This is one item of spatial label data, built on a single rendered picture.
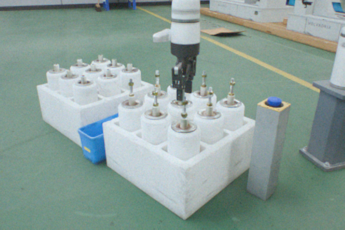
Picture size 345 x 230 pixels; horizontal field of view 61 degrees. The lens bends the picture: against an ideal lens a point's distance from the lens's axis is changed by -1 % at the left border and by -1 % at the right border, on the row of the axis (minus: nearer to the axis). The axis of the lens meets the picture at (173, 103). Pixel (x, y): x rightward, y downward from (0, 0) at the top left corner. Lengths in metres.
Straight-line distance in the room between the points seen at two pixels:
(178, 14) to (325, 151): 0.75
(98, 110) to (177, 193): 0.53
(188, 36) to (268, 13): 3.50
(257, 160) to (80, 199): 0.57
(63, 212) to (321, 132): 0.91
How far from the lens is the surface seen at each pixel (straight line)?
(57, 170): 1.18
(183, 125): 0.85
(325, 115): 1.17
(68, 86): 1.33
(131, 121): 0.99
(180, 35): 0.74
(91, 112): 1.22
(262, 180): 0.98
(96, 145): 1.12
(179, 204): 0.90
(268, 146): 0.92
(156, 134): 0.91
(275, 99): 0.89
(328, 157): 1.23
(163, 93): 1.09
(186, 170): 0.81
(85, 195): 1.04
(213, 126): 0.91
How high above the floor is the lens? 0.65
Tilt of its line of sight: 23 degrees down
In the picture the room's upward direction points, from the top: straight up
